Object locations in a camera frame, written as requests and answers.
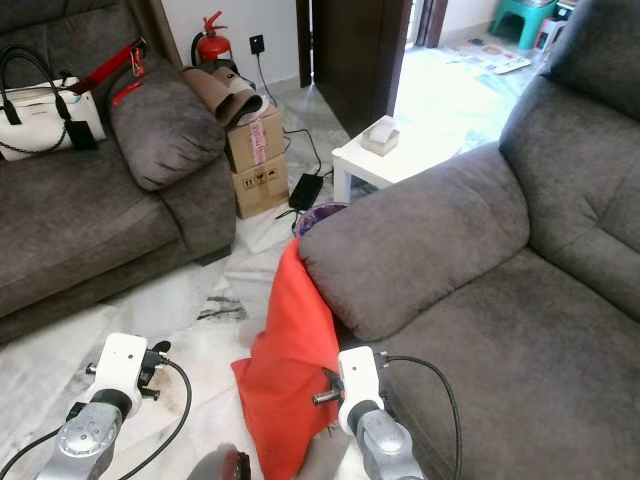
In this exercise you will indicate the red pillow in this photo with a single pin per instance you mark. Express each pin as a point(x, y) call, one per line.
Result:
point(285, 390)

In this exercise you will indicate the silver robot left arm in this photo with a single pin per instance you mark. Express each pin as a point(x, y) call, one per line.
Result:
point(85, 445)

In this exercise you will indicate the grey brown fabric sofa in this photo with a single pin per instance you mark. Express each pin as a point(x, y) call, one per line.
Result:
point(80, 225)

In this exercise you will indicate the patterned floor mat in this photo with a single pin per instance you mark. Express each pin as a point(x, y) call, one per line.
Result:
point(488, 57)

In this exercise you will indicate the purple waste bin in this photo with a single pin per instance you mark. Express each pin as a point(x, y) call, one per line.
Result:
point(318, 216)

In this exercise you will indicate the dark brown fabric loveseat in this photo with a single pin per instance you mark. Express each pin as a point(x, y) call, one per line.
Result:
point(510, 330)

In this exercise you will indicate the black power adapter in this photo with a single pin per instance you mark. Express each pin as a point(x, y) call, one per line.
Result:
point(306, 191)

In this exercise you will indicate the cardboard box black symbols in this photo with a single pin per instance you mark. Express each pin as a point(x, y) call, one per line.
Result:
point(262, 190)

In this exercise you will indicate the white side table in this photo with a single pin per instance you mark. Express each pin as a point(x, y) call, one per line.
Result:
point(365, 163)

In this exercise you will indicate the cardboard box pink tape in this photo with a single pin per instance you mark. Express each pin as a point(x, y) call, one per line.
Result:
point(255, 142)

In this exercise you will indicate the small white box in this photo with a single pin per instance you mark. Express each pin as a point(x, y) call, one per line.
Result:
point(381, 135)

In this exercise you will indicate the red fire extinguisher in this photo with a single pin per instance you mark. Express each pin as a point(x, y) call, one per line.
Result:
point(213, 47)

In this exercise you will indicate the dark wooden door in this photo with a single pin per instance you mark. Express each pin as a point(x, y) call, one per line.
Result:
point(355, 55)

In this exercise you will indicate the black wall outlet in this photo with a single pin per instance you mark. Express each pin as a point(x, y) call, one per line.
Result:
point(257, 44)

